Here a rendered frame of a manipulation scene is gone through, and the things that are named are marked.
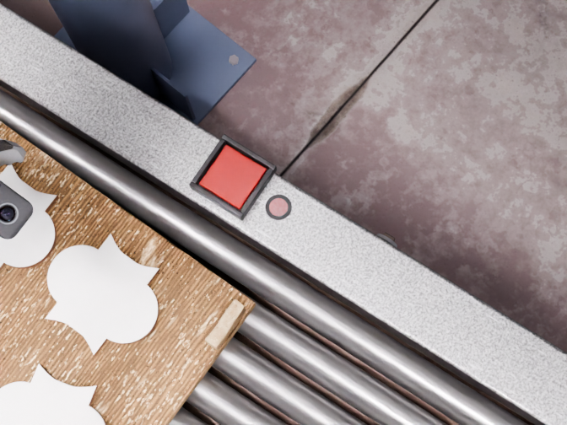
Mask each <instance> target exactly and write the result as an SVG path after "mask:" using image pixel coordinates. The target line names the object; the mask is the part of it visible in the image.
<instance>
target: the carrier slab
mask: <svg viewBox="0 0 567 425"><path fill-rule="evenodd" d="M0 138H1V139H2V140H5V139H6V140H9V141H12V142H14V143H17V144H18V145H19V146H21V147H22V148H23V149H24V150H25V152H26V155H25V157H24V161H23V162H22V163H17V162H15V163H13V166H14V168H15V170H16V172H17V174H18V176H19V178H20V179H21V180H22V181H23V182H24V183H25V184H27V185H28V186H30V187H31V188H33V189H34V190H36V191H38V192H42V193H46V194H50V195H57V196H59V197H58V199H57V200H56V201H55V203H54V204H53V205H52V206H51V208H50V209H49V210H48V212H47V214H48V215H49V216H50V217H51V219H52V220H53V222H54V224H55V226H56V230H57V241H56V244H55V247H54V249H53V251H52V253H51V254H50V255H49V256H48V257H47V258H46V259H45V260H44V261H43V262H42V263H41V264H39V265H37V266H33V267H31V268H25V269H19V268H14V267H11V266H9V265H7V264H6V265H5V266H4V267H3V269H2V270H1V271H0V389H1V388H2V387H4V386H5V385H8V384H10V383H13V382H19V381H21V382H29V383H30V382H31V380H32V378H33V376H34V374H35V371H36V369H37V367H38V364H39V363H40V364H41V365H42V366H43V368H44V369H45V370H46V371H47V372H48V373H49V374H50V375H51V376H52V377H53V378H54V379H56V380H58V381H61V382H63V383H65V384H67V385H71V386H75V387H88V386H96V385H97V386H98V389H97V391H96V393H95V395H94V399H93V400H92V403H91V405H90V406H91V407H93V408H94V409H95V410H96V411H98V412H99V413H100V414H101V416H102V417H103V418H104V419H105V423H106V425H169V424H170V422H171V420H172V419H173V418H174V416H175V415H176V413H177V412H178V411H179V410H180V409H181V407H182V406H183V404H184V403H185V402H186V400H187V399H188V397H189V396H190V394H191V393H192V392H193V391H194V390H195V388H196V387H197V385H198V384H199V382H200V381H201V380H202V378H203V377H204V375H205V374H206V373H207V372H208V370H209V369H210V368H211V366H212V365H213V363H214V362H215V360H216V359H217V358H218V356H219V355H220V353H221V352H222V351H223V350H224V348H225V347H226V346H227V344H228V343H229V342H230V340H231V338H232V337H233V336H234V334H235V333H236V332H237V331H238V329H239V328H240V326H241V325H242V324H243V322H244V321H245V320H246V318H247V316H248V315H249V314H250V313H251V312H252V310H253V309H254V307H255V306H256V304H255V302H254V301H252V300H251V299H249V298H248V297H246V296H245V295H244V294H243V293H241V292H240V291H239V290H237V289H236V288H234V287H233V286H231V285H230V284H228V283H227V282H226V281H225V280H223V279H222V278H221V277H219V276H217V275H216V274H214V273H213V272H211V271H210V270H209V269H207V268H206V267H205V266H203V265H202V264H201V263H199V262H198V261H196V260H195V259H193V258H192V257H190V256H189V255H188V254H187V253H185V252H184V251H183V250H181V249H179V248H178V247H177V246H175V245H173V244H172V243H171V242H169V240H167V239H165V238H164V237H163V236H161V235H160V234H158V233H157V232H155V231H154V230H152V229H151V228H150V227H149V226H147V225H146V224H145V223H143V222H141V221H140V220H139V219H137V218H135V217H134V216H133V215H132V214H131V213H129V212H127V211H126V210H125V209H123V208H122V207H120V206H119V205H117V204H116V203H114V202H113V201H112V200H111V199H109V198H108V197H107V196H105V195H103V194H102V193H101V192H99V191H97V190H96V189H95V188H94V187H93V186H91V185H89V184H88V183H87V182H85V181H84V180H82V179H81V178H79V177H78V176H76V175H75V174H74V173H73V172H71V171H70V170H69V169H67V168H65V167H64V166H63V165H61V164H59V163H58V162H57V161H56V160H55V159H53V158H52V157H50V156H49V155H47V154H46V153H44V152H43V151H41V150H40V149H38V148H37V147H36V146H35V145H33V144H32V143H30V142H29V141H27V140H26V139H25V138H23V137H21V136H20V135H19V134H18V133H17V132H15V131H14V130H12V129H11V128H9V127H8V126H6V125H5V124H3V123H2V122H0ZM110 234H112V236H113V238H114V240H115V242H116V244H117V246H118V248H119V249H120V251H121V252H122V253H123V254H124V255H126V256H128V257H129V258H130V259H132V260H133V261H135V262H136V263H138V264H140V265H142V266H149V267H154V268H159V269H160V271H159V273H158V274H157V275H156V277H155V278H154V280H153V281H152V282H151V283H150V284H149V287H150V288H151V289H152V290H153V292H154V294H155V296H156V297H157V299H158V302H159V318H158V321H157V323H156V326H155V327H154V329H153V330H152V331H151V332H150V334H149V335H148V336H146V337H145V338H144V339H142V340H141V341H139V342H135V343H132V344H119V343H115V342H112V341H110V340H107V341H106V343H105V344H104V346H103V347H102V348H101V349H100V350H99V352H98V353H97V354H96V356H94V354H93V353H92V351H91V349H90V347H89V344H88V343H87V342H86V340H85V339H84V337H83V336H82V335H81V334H80V333H78V332H77V331H75V330H74V329H73V328H72V327H71V326H70V325H67V324H64V323H62V322H57V321H53V320H46V317H47V316H48V314H49V313H50V312H51V310H52V309H53V308H54V306H55V305H56V304H57V301H56V300H55V299H54V298H53V297H52V295H51V293H50V290H49V288H48V284H47V274H48V270H49V267H50V265H51V263H52V261H53V260H54V259H55V257H56V256H57V255H58V254H59V253H61V252H62V251H63V250H65V249H67V248H69V247H72V246H75V245H88V246H92V247H94V248H96V249H97V250H98V249H99V248H100V247H101V246H102V245H103V243H104V242H105V240H106V239H107V238H108V237H109V235H110ZM234 299H237V300H238V301H239V302H240V303H242V304H243V305H244V306H245V309H246V312H245V313H244V315H243V316H242V318H241V319H240V321H239V323H238V324H237V326H236V327H235V328H234V330H232V332H231V333H230V334H229V335H228V337H227V338H226V340H225V342H224V343H223V345H222V346H221V348H220V349H219V350H215V349H214V348H213V347H211V346H210V345H208V344H207V343H206V342H205V338H206V337H207V336H208V335H209V334H210V333H211V331H212V330H213V329H214V327H215V326H216V325H217V324H218V323H219V320H220V319H221V317H222V315H223V314H224V312H225V311H226V310H227V309H228V307H229V306H230V304H231V303H232V302H233V300H234Z"/></svg>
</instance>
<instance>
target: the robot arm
mask: <svg viewBox="0 0 567 425"><path fill-rule="evenodd" d="M25 155H26V152H25V150H24V149H23V148H22V147H21V146H19V145H18V144H17V143H14V142H12V141H9V140H6V139H5V140H2V139H1V138H0V166H2V165H4V164H6V165H11V164H13V163H15V162H17V163H22V162H23V161H24V157H25ZM32 213H33V206H32V204H31V203H30V202H29V201H28V200H26V199H25V198H24V197H22V196H21V195H20V194H19V193H17V192H16V191H14V190H13V189H12V188H10V187H9V186H7V185H6V184H4V183H3V182H2V181H1V180H0V237H1V238H3V239H12V238H14V237H15V236H16V235H17V234H18V232H19V231H20V230H21V229H22V228H23V227H24V225H25V224H26V222H27V221H28V220H29V219H30V217H31V215H32Z"/></svg>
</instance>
